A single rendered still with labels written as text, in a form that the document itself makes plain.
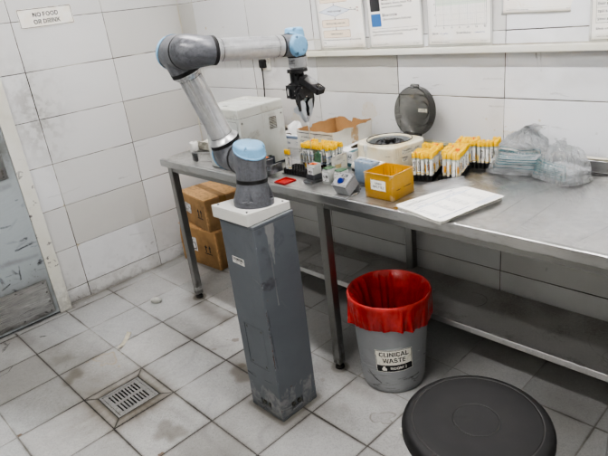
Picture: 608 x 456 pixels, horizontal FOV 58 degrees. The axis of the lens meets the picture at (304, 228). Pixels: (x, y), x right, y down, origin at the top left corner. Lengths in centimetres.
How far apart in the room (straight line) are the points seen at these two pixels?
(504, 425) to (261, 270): 102
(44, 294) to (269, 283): 188
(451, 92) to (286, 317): 119
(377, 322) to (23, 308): 218
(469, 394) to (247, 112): 161
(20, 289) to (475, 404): 276
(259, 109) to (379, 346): 118
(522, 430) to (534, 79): 140
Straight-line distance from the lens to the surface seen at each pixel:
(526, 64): 237
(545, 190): 213
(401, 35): 264
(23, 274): 357
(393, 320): 224
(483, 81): 246
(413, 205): 196
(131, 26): 376
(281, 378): 230
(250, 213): 195
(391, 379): 244
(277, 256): 207
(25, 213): 349
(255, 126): 260
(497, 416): 143
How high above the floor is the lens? 159
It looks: 22 degrees down
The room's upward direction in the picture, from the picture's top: 7 degrees counter-clockwise
